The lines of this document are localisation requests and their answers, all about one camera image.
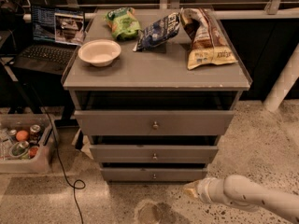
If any brown and cream chip bag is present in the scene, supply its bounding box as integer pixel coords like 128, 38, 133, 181
180, 8, 237, 70

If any black cable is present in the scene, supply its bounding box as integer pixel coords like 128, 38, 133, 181
36, 91, 87, 224

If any black laptop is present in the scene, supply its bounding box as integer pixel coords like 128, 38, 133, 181
13, 5, 85, 75

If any grey bottom drawer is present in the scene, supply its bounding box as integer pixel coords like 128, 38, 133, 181
101, 168, 207, 182

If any green chip bag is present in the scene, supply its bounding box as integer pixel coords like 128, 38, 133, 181
105, 7, 141, 40

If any grey drawer cabinet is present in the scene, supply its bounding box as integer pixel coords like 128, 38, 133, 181
61, 7, 252, 183

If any clear plastic storage bin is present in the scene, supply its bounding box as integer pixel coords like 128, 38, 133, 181
0, 114, 58, 173

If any grey middle drawer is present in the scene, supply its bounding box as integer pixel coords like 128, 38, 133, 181
90, 145, 218, 163

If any white bowl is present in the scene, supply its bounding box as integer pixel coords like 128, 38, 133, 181
78, 39, 121, 67

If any grey top drawer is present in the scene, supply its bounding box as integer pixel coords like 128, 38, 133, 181
75, 110, 234, 136

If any red round fruit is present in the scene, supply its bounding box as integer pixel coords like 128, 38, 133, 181
28, 146, 39, 159

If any blue chip bag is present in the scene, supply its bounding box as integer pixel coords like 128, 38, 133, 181
133, 12, 180, 51

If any green tin can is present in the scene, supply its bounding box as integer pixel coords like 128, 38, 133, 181
9, 141, 29, 159

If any orange fruit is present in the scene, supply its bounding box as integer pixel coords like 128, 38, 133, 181
16, 130, 29, 141

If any grey drawer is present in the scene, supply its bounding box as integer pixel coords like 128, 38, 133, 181
101, 168, 207, 182
90, 145, 218, 163
75, 110, 234, 136

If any dark soda can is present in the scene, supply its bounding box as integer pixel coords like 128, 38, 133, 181
29, 124, 41, 141

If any white diagonal post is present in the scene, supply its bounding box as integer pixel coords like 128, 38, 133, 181
263, 44, 299, 112

